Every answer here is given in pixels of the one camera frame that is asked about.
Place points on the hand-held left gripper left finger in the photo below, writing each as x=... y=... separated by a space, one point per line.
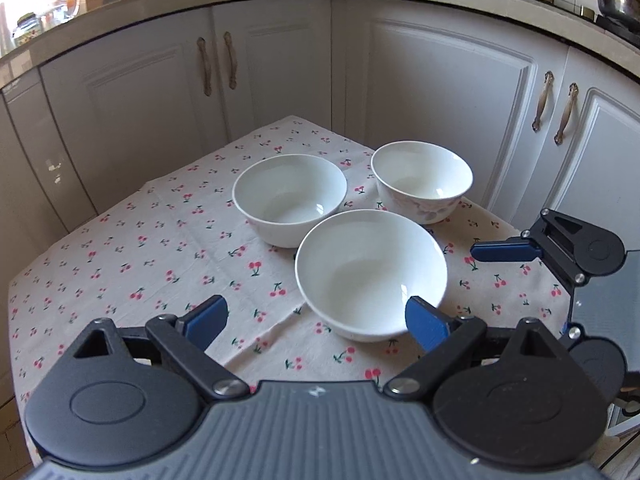
x=205 y=322

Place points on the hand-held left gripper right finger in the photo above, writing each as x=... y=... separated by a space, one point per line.
x=427 y=327

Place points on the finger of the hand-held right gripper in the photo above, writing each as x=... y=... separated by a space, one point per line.
x=502 y=251

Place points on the plain white bowl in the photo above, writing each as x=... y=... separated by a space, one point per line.
x=290 y=195
x=360 y=270

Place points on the white bowl floral print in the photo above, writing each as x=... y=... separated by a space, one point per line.
x=420 y=175

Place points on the cherry print tablecloth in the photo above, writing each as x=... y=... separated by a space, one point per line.
x=150 y=260

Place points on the white kitchen cabinet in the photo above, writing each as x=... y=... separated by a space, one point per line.
x=300 y=70

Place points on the glass jar floral print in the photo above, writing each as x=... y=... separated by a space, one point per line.
x=25 y=27

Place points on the clear glass pitcher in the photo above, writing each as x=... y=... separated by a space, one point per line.
x=62 y=7

